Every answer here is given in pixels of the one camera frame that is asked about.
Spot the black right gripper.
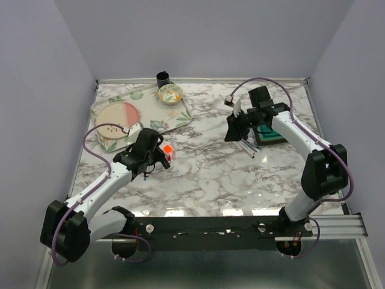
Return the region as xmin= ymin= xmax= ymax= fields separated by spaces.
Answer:
xmin=224 ymin=108 xmax=264 ymax=142

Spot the orange highlighter cap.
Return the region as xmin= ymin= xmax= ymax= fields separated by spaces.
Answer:
xmin=163 ymin=144 xmax=173 ymax=154

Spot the peach cap white marker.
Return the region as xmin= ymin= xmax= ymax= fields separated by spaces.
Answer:
xmin=235 ymin=143 xmax=245 ymax=152

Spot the green cap black highlighter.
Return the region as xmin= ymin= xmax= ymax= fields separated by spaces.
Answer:
xmin=160 ymin=157 xmax=171 ymax=169

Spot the grey purple marker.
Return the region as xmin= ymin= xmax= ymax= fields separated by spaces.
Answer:
xmin=248 ymin=143 xmax=259 ymax=152

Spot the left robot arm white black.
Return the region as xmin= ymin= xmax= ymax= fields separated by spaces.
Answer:
xmin=40 ymin=128 xmax=170 ymax=266

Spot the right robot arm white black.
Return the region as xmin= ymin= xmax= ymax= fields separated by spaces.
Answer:
xmin=224 ymin=86 xmax=348 ymax=236

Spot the black teal square plate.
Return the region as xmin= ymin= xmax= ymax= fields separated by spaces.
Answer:
xmin=253 ymin=125 xmax=287 ymax=146

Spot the floral leaf pattern tray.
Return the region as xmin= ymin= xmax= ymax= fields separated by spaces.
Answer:
xmin=90 ymin=84 xmax=192 ymax=152

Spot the pink cream round plate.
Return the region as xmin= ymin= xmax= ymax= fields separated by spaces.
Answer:
xmin=95 ymin=102 xmax=140 ymax=139

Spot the floral small bowl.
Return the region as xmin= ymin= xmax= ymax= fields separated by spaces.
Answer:
xmin=158 ymin=84 xmax=184 ymax=105

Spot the dark blue mug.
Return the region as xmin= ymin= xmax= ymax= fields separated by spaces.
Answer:
xmin=156 ymin=71 xmax=170 ymax=89

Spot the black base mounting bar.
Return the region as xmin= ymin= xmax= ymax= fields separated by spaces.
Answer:
xmin=121 ymin=216 xmax=313 ymax=251

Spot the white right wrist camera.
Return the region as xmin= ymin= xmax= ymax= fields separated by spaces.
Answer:
xmin=224 ymin=96 xmax=242 ymax=117

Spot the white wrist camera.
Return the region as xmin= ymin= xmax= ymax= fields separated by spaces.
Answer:
xmin=224 ymin=96 xmax=242 ymax=117
xmin=122 ymin=122 xmax=143 ymax=142

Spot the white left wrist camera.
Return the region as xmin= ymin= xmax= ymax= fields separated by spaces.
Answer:
xmin=122 ymin=122 xmax=143 ymax=142

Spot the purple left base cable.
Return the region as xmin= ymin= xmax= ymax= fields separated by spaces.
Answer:
xmin=113 ymin=233 xmax=152 ymax=263

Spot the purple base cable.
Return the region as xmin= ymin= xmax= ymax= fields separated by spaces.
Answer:
xmin=113 ymin=233 xmax=152 ymax=263
xmin=281 ymin=216 xmax=321 ymax=260

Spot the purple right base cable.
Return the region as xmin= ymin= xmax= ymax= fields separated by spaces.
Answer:
xmin=281 ymin=216 xmax=321 ymax=260

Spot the aluminium frame rail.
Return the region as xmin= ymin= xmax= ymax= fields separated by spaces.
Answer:
xmin=310 ymin=214 xmax=368 ymax=240

